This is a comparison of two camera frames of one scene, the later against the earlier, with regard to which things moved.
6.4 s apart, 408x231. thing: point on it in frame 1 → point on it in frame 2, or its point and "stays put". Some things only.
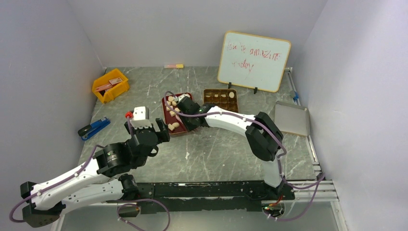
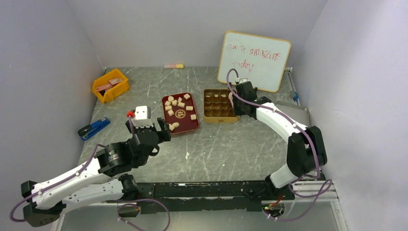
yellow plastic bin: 108,86 stays put
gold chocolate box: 225,98 stays put
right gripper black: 183,104 → 240,97
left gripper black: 162,134 stays put
